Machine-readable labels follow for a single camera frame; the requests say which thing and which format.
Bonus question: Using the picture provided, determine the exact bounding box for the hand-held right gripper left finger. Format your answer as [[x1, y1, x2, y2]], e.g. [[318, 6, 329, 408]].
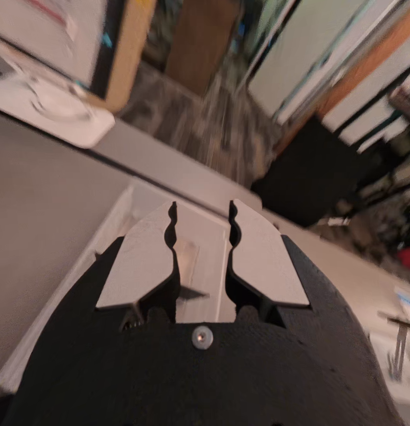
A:
[[96, 201, 179, 312]]

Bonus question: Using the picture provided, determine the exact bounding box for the tall brown cardboard box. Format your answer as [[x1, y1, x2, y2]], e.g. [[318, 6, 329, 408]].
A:
[[165, 0, 242, 97]]

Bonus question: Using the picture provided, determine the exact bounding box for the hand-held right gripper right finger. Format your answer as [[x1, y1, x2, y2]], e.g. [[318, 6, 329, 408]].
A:
[[225, 199, 310, 308]]

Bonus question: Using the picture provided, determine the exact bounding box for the clear plastic storage box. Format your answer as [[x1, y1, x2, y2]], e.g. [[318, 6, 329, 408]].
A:
[[0, 185, 264, 393]]

